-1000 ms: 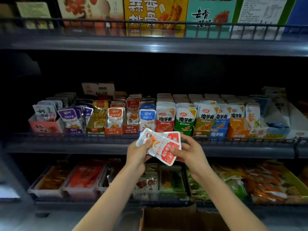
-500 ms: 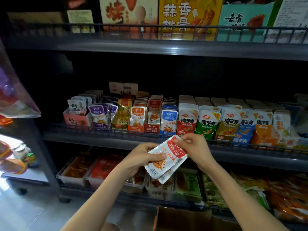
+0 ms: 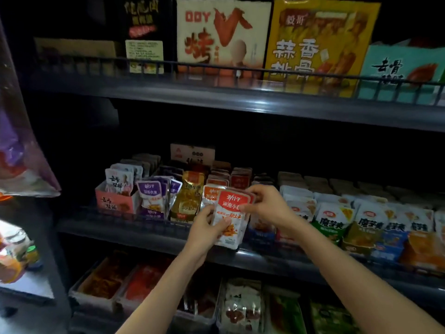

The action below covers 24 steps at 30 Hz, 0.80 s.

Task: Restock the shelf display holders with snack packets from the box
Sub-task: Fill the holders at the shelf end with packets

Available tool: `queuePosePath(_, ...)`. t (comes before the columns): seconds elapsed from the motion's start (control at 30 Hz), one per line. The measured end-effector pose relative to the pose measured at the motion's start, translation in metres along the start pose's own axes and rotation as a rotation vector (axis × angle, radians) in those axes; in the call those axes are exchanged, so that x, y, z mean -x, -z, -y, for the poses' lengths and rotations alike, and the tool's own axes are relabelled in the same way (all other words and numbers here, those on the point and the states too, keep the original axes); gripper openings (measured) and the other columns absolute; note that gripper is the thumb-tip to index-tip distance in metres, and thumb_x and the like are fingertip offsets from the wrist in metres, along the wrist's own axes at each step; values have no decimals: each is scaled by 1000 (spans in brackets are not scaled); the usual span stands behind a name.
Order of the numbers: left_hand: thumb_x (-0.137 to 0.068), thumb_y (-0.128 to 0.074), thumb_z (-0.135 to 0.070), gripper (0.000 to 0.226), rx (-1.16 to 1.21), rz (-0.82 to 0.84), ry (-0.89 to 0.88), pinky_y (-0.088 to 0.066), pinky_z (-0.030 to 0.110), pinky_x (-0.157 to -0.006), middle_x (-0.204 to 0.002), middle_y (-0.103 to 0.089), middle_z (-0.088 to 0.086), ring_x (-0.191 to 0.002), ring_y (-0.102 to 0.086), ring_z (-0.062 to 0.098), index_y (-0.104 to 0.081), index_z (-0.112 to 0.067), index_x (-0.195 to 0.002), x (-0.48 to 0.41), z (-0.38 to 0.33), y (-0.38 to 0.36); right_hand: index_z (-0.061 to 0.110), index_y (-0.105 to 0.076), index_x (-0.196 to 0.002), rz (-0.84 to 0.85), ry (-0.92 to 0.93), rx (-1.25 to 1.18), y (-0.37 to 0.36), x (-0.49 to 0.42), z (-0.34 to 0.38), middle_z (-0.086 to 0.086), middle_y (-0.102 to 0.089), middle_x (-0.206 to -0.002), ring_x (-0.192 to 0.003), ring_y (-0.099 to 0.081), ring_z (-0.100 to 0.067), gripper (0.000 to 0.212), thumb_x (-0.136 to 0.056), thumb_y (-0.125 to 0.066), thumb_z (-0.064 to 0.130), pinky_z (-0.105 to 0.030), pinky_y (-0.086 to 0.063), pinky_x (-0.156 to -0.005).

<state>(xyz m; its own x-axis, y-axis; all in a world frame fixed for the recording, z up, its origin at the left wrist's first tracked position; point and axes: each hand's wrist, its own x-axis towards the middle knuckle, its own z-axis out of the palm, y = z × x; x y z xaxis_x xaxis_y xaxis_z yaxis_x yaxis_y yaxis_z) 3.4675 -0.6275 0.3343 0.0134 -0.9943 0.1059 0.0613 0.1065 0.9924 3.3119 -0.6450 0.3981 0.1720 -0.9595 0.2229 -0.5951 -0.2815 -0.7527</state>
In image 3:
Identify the person's right hand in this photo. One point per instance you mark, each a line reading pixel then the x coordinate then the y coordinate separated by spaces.
pixel 275 205

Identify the person's left hand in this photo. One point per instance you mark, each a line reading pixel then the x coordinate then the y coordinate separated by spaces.
pixel 201 236

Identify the handful of white red-top packets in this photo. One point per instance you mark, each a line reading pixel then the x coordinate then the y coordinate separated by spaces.
pixel 233 205

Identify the pink white display carton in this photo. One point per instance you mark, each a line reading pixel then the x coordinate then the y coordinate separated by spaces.
pixel 115 201

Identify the grey metal store shelf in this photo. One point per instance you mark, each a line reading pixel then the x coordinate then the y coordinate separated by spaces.
pixel 243 97

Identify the person's right forearm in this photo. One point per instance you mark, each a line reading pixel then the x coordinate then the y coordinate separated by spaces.
pixel 368 274

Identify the person's left forearm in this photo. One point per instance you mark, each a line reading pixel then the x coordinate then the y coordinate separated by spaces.
pixel 156 299

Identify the row of snack display cartons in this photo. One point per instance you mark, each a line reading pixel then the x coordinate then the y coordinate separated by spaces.
pixel 347 219

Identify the pile of red snack packets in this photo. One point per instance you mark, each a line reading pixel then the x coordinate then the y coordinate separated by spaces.
pixel 142 281

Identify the clear plastic tray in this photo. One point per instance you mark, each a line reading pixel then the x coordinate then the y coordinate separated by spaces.
pixel 221 323
pixel 195 318
pixel 122 306
pixel 75 299

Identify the green orange display carton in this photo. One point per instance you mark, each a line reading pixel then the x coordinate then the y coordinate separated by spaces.
pixel 285 313

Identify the dark orange snack packs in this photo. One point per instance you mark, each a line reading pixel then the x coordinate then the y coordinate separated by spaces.
pixel 101 278

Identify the orange yellow printed carton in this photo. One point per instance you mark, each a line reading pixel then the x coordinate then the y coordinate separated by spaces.
pixel 316 45

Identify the small green yellow bottle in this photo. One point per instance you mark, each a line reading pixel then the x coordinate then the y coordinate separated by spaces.
pixel 32 257

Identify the small white bottle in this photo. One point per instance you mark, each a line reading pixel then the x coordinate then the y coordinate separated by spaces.
pixel 19 243

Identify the black low display rack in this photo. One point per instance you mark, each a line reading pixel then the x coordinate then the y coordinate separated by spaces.
pixel 28 292

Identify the green printed carton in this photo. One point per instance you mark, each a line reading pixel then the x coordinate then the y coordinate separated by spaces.
pixel 407 69

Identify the purple clear hanging snack bag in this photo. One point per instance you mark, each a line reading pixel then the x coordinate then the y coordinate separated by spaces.
pixel 21 156

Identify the yellow label dark carton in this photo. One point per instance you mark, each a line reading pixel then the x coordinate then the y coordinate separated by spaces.
pixel 142 34

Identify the plain brown carton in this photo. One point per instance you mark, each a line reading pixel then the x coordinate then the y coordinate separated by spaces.
pixel 73 48

